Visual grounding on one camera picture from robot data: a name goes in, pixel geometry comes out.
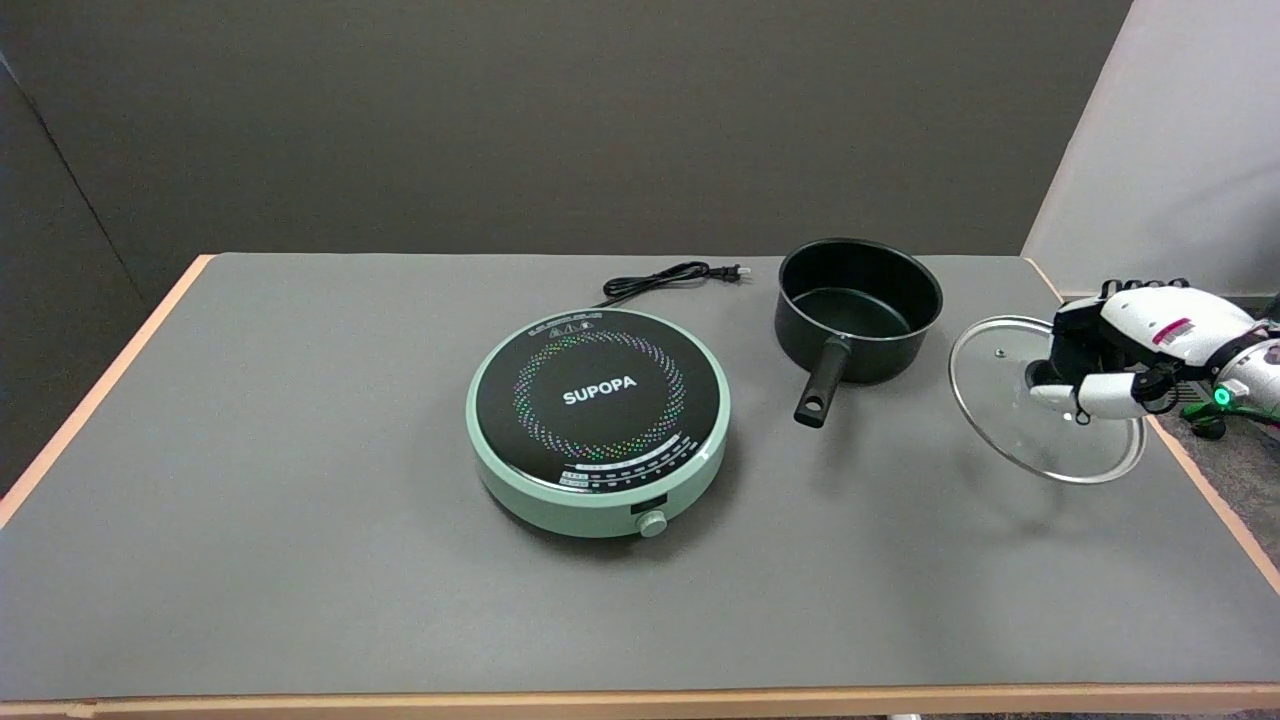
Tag green and black cable bundle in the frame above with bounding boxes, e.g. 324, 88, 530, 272
1180, 402, 1280, 431

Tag black power cord with plug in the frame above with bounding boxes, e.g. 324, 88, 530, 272
594, 261, 752, 309

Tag black saucepan with handle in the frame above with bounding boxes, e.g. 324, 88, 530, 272
774, 237, 944, 430

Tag glass pot lid black knob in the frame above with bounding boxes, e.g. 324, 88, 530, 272
948, 315, 1147, 485

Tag mint green induction cooker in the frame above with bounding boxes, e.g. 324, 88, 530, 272
465, 307, 732, 540

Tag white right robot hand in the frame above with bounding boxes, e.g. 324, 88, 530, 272
1027, 279, 1257, 427

